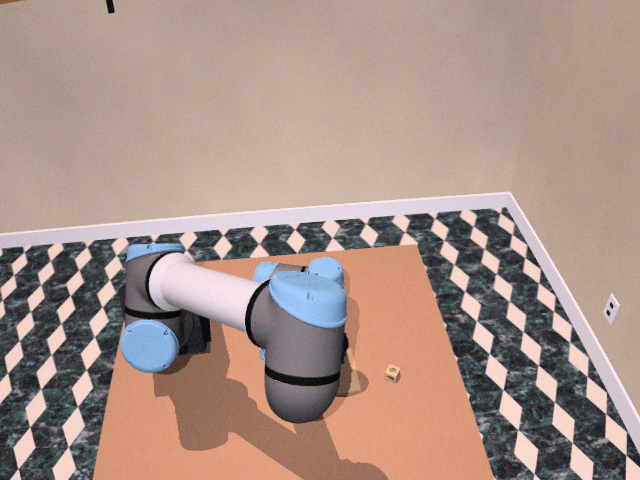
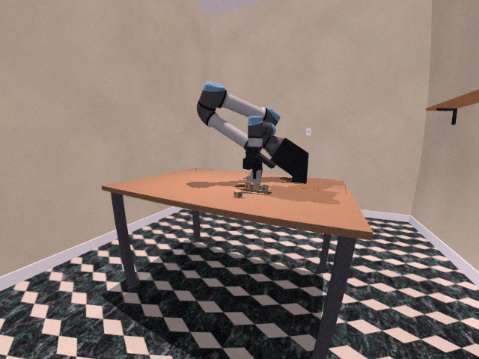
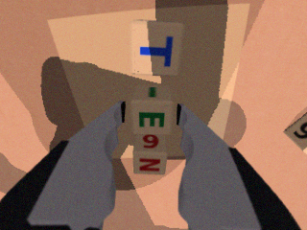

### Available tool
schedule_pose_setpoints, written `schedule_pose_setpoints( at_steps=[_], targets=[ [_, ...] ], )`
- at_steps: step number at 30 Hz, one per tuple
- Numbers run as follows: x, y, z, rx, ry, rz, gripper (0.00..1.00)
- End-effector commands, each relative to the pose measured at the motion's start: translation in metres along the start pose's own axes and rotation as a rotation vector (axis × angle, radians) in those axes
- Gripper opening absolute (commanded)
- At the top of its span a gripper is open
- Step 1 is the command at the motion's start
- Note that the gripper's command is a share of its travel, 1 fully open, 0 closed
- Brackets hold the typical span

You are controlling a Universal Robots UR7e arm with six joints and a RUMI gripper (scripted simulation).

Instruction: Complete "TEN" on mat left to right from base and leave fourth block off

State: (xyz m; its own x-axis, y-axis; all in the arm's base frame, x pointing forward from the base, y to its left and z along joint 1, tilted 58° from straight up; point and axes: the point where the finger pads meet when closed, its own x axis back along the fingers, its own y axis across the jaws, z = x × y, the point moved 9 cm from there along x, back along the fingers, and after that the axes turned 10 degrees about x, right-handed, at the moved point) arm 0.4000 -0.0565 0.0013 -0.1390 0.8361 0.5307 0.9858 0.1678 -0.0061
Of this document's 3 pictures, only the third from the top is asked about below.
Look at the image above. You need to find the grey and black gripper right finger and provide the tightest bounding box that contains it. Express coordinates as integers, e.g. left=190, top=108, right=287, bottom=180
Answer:
left=177, top=103, right=301, bottom=230

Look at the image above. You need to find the tan mat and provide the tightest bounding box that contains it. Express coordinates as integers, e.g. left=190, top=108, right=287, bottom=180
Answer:
left=47, top=4, right=249, bottom=158

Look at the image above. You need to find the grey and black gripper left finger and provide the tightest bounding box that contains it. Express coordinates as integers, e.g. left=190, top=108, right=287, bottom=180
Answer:
left=0, top=101, right=126, bottom=230

